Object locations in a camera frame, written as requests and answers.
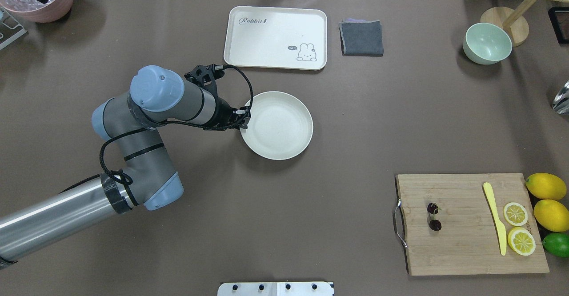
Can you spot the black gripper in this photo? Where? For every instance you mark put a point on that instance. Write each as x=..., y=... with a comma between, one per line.
x=222, y=113

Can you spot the cream rabbit tray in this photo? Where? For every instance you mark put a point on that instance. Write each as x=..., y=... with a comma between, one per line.
x=276, y=37

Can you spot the yellow plastic knife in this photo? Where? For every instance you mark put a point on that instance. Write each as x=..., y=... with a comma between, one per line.
x=499, y=226

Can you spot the green lime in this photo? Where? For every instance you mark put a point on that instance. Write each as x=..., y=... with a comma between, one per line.
x=557, y=244

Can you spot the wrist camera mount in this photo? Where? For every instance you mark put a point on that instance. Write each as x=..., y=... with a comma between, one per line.
x=205, y=76

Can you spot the bamboo cutting board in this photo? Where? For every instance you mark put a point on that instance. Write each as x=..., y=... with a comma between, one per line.
x=467, y=244

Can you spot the cream round plate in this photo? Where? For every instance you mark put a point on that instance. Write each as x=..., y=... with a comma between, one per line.
x=280, y=127

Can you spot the clear glass cup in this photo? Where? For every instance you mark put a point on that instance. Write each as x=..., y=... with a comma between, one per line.
x=561, y=100

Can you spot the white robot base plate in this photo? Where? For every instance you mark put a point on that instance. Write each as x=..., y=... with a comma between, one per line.
x=285, y=288

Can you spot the wooden cup stand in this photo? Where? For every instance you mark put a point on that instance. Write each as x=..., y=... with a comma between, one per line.
x=511, y=21

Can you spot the lemon half lower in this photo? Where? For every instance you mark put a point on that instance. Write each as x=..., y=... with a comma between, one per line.
x=521, y=241

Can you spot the mint green bowl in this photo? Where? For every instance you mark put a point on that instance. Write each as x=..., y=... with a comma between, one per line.
x=486, y=44

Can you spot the lemon half upper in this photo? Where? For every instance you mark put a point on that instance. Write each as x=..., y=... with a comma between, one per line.
x=515, y=214

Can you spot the white cup rack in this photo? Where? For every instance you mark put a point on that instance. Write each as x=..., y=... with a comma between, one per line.
x=10, y=29

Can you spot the grey folded cloth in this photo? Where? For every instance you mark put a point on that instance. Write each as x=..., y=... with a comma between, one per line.
x=361, y=37

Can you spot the whole yellow lemon upper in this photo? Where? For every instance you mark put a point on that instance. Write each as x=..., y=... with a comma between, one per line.
x=546, y=186

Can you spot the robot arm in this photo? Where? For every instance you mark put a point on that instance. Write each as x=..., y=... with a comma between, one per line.
x=136, y=167

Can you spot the lemon half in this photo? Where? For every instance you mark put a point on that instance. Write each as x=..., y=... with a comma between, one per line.
x=521, y=241
x=515, y=214

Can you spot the whole yellow lemon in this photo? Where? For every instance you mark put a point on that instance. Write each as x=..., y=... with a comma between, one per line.
x=546, y=186
x=552, y=215

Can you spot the whole yellow lemon lower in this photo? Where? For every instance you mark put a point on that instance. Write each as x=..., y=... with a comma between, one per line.
x=552, y=215

